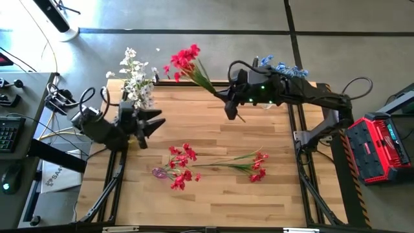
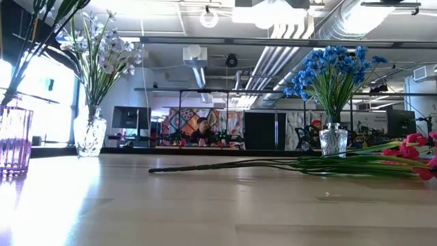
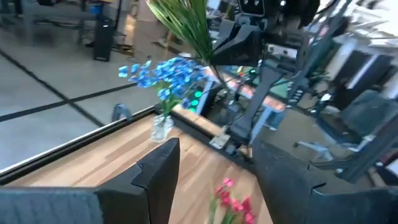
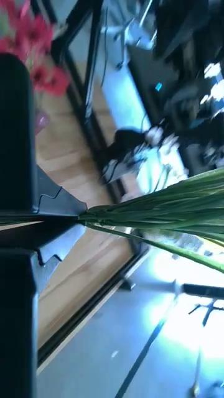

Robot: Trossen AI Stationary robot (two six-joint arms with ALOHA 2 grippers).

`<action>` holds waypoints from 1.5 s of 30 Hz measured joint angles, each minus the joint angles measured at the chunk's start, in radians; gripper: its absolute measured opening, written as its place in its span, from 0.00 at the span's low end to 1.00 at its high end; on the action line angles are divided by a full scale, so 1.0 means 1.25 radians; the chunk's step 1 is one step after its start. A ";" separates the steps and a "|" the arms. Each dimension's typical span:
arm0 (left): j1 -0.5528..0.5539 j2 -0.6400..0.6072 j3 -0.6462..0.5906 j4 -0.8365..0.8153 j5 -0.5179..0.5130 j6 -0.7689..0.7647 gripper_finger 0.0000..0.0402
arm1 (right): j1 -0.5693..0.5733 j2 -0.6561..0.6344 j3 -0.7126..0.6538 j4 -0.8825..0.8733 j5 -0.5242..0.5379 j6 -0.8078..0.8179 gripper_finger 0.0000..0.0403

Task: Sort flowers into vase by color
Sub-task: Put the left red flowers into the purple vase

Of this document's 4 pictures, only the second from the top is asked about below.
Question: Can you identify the colourful patterned cloth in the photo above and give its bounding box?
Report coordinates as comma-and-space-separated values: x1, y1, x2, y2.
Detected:
160, 108, 245, 148

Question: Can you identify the silver spiral air duct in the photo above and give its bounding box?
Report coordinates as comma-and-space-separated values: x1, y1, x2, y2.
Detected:
259, 0, 393, 107

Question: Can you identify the black track light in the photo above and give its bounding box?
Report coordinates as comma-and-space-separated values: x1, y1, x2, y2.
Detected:
368, 83, 389, 95

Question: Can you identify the black computer monitor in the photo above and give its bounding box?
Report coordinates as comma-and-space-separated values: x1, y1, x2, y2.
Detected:
386, 109, 417, 138

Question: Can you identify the black table edge rail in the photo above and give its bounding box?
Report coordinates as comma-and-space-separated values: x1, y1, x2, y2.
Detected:
30, 146, 322, 158

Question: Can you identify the purple glass vase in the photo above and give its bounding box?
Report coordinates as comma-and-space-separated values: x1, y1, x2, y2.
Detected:
0, 105, 34, 177

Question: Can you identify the white ring light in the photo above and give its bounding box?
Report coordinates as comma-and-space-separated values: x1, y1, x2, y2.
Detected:
199, 9, 219, 29

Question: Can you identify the black office chair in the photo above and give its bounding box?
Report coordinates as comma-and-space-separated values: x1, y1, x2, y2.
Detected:
294, 126, 312, 151

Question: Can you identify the white ceiling duct box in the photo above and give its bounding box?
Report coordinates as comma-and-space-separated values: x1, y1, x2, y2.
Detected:
182, 44, 208, 68

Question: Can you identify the black ceiling rail fixture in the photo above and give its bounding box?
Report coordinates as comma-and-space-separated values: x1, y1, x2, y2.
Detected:
361, 0, 423, 16

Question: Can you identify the white ceiling pipe bundle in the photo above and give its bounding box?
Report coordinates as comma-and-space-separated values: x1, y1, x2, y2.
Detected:
235, 13, 315, 107

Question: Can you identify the black upright panel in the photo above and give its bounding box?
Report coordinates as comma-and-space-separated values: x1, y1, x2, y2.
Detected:
244, 111, 287, 151

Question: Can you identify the white wall vent unit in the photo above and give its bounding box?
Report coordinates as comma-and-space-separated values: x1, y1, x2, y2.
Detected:
412, 64, 437, 82

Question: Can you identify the white artificial flower bunch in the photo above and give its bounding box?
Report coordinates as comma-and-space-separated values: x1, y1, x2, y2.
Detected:
95, 27, 143, 110
51, 9, 113, 110

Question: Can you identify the red artificial flower bunch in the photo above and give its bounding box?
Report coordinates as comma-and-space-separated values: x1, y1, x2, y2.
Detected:
148, 155, 437, 182
300, 131, 437, 172

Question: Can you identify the person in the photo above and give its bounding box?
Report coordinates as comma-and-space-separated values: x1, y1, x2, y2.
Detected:
190, 117, 219, 146
307, 119, 325, 150

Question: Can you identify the clear cut glass vase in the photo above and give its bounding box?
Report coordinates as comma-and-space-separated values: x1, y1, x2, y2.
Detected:
318, 122, 349, 159
72, 105, 108, 159

